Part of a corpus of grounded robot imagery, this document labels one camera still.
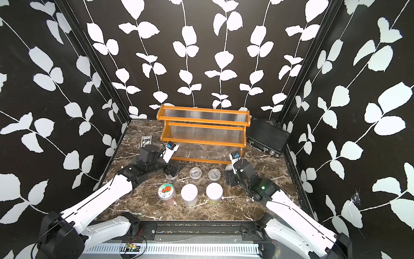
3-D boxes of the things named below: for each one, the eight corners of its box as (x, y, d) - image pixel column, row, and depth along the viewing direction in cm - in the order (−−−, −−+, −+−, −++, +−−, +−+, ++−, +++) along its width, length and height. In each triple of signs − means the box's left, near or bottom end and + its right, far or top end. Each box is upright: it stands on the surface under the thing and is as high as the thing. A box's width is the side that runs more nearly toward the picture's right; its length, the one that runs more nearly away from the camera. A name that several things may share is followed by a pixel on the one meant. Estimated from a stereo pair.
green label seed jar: (206, 205, 84) (205, 199, 76) (206, 189, 89) (206, 182, 82) (222, 205, 84) (223, 199, 76) (221, 189, 89) (222, 182, 82)
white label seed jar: (182, 206, 83) (180, 200, 76) (184, 190, 89) (182, 183, 81) (198, 206, 83) (196, 200, 76) (198, 190, 89) (197, 183, 81)
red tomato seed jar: (160, 203, 84) (156, 198, 77) (163, 189, 89) (159, 183, 82) (175, 203, 84) (172, 198, 77) (177, 189, 89) (174, 183, 82)
